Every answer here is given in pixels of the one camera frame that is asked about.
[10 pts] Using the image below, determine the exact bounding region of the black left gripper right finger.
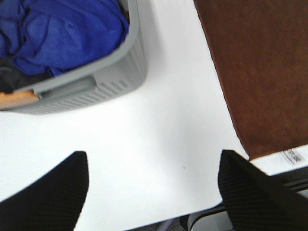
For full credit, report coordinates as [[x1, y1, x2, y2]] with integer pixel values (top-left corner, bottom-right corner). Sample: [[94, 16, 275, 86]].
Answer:
[[218, 150, 308, 231]]

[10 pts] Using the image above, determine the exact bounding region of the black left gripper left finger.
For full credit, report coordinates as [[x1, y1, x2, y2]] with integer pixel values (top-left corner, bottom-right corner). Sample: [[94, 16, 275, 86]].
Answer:
[[0, 151, 89, 231]]

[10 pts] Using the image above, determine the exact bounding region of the brown microfibre towel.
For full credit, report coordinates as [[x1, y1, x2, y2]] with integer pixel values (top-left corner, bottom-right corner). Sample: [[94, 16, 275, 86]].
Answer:
[[194, 0, 308, 159]]

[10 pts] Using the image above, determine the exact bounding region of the grey-purple towel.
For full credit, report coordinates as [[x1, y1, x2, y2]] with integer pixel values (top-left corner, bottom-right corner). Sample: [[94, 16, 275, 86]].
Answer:
[[0, 58, 31, 93]]

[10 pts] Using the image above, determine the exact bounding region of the blue towel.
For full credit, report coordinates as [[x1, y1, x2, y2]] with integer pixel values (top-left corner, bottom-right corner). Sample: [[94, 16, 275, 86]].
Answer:
[[0, 0, 129, 76]]

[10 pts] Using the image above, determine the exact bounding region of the grey perforated laundry basket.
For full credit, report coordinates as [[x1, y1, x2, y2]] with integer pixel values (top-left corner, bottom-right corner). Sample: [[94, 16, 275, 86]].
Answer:
[[0, 0, 147, 115]]

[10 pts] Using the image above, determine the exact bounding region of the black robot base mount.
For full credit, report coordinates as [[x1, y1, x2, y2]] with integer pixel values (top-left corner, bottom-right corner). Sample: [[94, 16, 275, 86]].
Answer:
[[154, 166, 308, 231]]

